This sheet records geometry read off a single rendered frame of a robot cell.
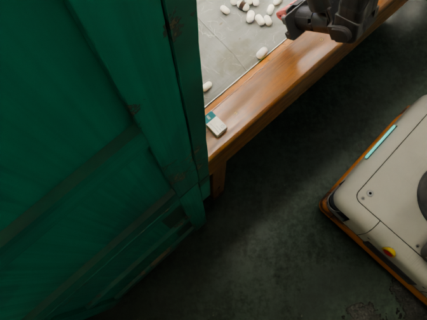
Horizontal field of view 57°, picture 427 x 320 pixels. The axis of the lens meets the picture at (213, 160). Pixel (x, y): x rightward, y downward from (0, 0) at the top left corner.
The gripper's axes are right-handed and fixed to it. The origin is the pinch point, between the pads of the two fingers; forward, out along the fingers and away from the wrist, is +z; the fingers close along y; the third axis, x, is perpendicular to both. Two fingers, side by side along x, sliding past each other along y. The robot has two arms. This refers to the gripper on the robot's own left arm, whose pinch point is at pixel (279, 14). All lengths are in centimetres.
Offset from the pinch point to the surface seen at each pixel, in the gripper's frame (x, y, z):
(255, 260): 92, 40, 20
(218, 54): 2.3, 16.3, 9.2
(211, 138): 12.0, 34.6, -5.3
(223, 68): 5.1, 18.3, 6.1
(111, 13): -37, 50, -58
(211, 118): 8.3, 31.3, -4.2
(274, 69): 9.7, 9.5, -3.3
